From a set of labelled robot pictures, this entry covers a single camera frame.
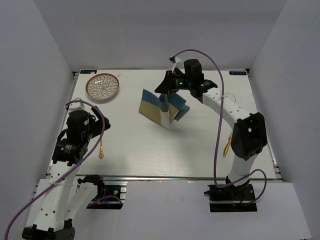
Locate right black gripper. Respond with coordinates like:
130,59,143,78
155,70,193,95

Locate blue beige white cloth napkin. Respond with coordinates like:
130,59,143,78
138,89,190,129

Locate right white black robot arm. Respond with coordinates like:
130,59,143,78
155,59,268,200

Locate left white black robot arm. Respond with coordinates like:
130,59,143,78
22,97,111,240

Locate gold fork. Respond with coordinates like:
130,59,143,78
98,140,104,160

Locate floral ceramic plate orange rim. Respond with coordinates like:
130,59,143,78
85,73,120,101

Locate clear drinking glass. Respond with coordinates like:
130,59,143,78
224,92,236,103

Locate left blue table sticker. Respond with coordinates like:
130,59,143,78
80,69,97,75

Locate blue table sticker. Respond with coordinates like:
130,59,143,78
229,71,247,76
80,69,97,75

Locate right blue table sticker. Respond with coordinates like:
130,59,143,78
229,71,247,76

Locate gold knife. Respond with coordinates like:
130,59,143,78
223,132,233,158

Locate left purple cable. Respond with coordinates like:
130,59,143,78
3,101,104,240

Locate purple cable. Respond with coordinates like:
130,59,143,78
174,49,267,205
3,101,104,240

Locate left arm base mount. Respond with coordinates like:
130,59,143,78
77,174,125,210

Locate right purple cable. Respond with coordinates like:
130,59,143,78
174,49,267,205

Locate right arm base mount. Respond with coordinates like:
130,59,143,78
204,184,258,213

